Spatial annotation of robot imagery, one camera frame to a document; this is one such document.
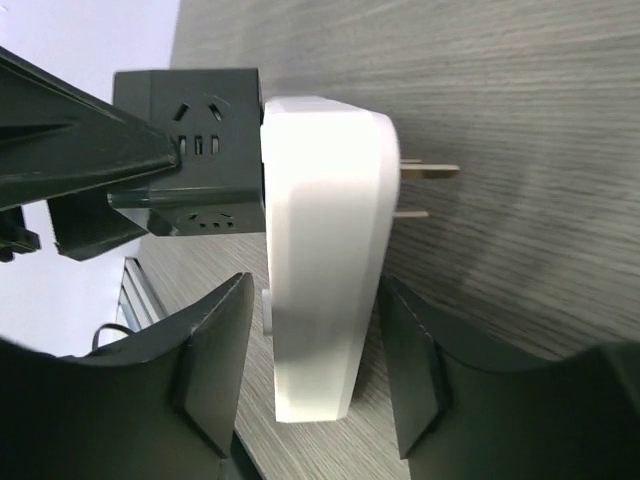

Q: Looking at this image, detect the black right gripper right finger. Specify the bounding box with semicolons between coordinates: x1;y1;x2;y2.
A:
378;277;639;479

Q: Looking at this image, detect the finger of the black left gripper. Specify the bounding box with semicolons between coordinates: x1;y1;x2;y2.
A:
1;49;179;210
47;197;147;261

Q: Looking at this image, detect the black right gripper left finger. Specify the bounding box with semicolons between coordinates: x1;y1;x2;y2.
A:
1;273;255;479

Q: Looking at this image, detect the white triangular power socket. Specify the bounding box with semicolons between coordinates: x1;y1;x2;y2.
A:
261;96;458;423

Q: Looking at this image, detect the aluminium left frame post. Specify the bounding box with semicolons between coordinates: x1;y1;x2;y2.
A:
117;257;168;332

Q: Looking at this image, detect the black cube socket adapter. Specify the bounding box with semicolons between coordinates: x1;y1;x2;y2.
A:
108;68;265;236

